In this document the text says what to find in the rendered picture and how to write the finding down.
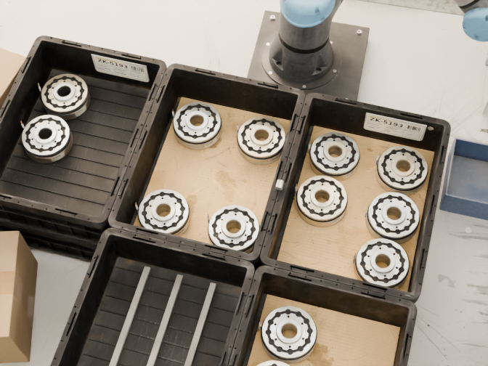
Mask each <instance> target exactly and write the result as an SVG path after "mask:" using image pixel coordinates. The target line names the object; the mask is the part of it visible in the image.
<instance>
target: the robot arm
mask: <svg viewBox="0 0 488 366"><path fill-rule="evenodd" d="M453 1H454V2H455V3H456V4H457V5H458V6H459V8H460V9H461V10H462V11H463V13H464V16H463V23H462V26H463V30H464V32H465V34H466V35H467V36H468V37H470V38H472V39H473V40H475V41H481V42H486V41H488V0H453ZM342 2H343V0H280V23H279V32H278V34H277V35H276V37H275V39H274V41H273V42H272V45H271V47H270V50H269V61H270V64H271V66H272V68H273V70H274V71H275V72H276V73H277V74H278V75H279V76H281V77H283V78H285V79H287V80H289V81H293V82H297V83H308V82H312V81H316V80H318V79H320V78H322V77H323V76H325V75H326V74H327V73H328V72H329V70H330V69H331V67H332V64H333V48H332V46H331V43H330V39H329V34H330V26H331V22H332V19H333V17H334V15H335V13H336V12H337V10H338V8H339V7H340V5H341V3H342Z"/></svg>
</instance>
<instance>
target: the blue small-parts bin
mask: <svg viewBox="0 0 488 366"><path fill-rule="evenodd" d="M439 210H441V211H448V212H451V213H455V214H461V215H464V216H470V217H474V218H477V219H483V220H487V221H488V144H484V143H480V142H475V141H471V140H467V139H461V138H457V137H455V138H454V141H453V143H452V146H451V149H450V152H449V155H448V159H447V167H446V172H445V176H444V184H443V188H442V196H441V201H440V205H439Z"/></svg>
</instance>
